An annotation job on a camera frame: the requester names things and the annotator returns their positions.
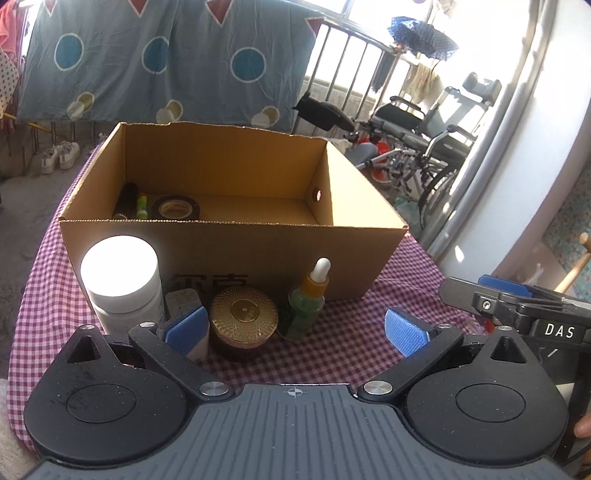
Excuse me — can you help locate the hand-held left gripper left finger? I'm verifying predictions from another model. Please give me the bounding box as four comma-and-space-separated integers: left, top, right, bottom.
62, 305, 234, 403

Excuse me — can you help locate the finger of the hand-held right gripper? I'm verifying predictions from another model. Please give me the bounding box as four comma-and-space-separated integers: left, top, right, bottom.
438, 277, 591, 344
478, 274, 591, 310

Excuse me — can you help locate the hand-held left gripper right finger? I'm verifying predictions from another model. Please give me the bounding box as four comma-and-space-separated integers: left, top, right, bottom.
358, 307, 539, 403

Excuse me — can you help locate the gold lid jar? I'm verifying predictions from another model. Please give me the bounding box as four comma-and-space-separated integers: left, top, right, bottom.
209, 286, 280, 361

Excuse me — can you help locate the white plastic bottle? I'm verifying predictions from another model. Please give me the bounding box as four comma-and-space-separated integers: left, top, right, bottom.
81, 235, 166, 335

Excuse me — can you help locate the green dropper bottle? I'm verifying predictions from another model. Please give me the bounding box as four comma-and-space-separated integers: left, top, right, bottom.
286, 258, 332, 340

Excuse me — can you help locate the brown cardboard box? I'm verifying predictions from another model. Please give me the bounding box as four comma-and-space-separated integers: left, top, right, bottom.
58, 121, 409, 330

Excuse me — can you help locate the black tape roll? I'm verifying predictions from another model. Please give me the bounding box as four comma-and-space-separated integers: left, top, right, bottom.
151, 195, 201, 221

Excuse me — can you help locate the black oblong container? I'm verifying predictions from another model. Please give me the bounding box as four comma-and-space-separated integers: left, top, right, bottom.
113, 183, 140, 220

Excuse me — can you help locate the red checked tablecloth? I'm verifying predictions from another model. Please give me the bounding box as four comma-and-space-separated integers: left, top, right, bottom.
8, 138, 490, 448

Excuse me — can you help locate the wooden stick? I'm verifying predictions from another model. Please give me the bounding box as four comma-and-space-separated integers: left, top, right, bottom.
561, 233, 591, 292

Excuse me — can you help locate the floral cloth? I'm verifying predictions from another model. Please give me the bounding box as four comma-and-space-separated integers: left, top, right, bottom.
542, 178, 591, 287

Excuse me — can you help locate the grey padded seat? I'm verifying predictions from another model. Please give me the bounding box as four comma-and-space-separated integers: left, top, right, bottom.
348, 143, 377, 168

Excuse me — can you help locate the grey wheelchair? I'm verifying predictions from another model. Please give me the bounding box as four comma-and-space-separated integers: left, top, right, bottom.
369, 71, 503, 232

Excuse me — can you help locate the beige fuzzy cloth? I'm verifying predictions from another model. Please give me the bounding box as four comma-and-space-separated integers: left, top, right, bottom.
0, 376, 35, 480

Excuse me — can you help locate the white shoe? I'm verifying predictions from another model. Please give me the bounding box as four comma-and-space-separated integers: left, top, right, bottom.
41, 145, 63, 175
58, 141, 81, 171

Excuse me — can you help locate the beige hanging cloth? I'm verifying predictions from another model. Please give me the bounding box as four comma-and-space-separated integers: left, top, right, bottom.
406, 60, 439, 103

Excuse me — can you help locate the black padded rest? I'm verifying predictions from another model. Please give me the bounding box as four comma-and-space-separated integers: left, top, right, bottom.
291, 92, 355, 132

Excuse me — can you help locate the grey hanging garment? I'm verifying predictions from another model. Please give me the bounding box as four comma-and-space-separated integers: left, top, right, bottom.
372, 53, 398, 93

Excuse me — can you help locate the blue printed bedsheet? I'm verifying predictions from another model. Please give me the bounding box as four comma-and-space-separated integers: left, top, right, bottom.
16, 0, 324, 132

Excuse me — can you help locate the blue dotted umbrella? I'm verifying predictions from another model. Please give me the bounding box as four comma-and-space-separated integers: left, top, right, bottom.
387, 16, 460, 61

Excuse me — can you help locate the metal railing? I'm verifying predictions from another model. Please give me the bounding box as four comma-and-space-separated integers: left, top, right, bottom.
302, 18, 402, 134

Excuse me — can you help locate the white dotted cloth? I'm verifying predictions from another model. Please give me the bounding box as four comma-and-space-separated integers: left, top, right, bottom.
0, 51, 21, 121

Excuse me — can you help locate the pink hanging garment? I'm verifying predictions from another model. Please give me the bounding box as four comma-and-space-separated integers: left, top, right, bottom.
0, 0, 35, 56

